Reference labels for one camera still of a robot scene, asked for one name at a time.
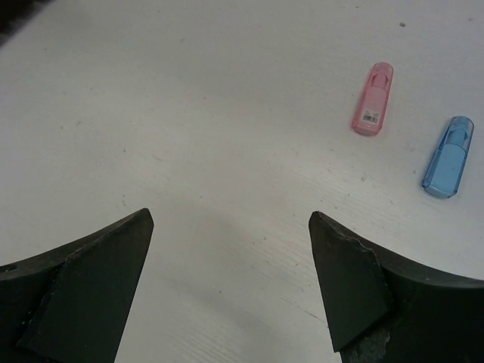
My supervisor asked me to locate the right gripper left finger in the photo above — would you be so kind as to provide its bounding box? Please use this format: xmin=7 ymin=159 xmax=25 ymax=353
xmin=1 ymin=208 xmax=154 ymax=362

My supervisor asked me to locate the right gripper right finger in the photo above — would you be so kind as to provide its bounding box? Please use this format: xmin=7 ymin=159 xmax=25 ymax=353
xmin=309 ymin=211 xmax=483 ymax=362

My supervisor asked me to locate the pink correction tape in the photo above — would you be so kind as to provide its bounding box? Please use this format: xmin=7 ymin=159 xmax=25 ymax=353
xmin=351 ymin=62 xmax=394 ymax=136

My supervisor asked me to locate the blue correction tape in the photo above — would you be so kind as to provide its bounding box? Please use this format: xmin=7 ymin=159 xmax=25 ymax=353
xmin=421 ymin=116 xmax=474 ymax=199

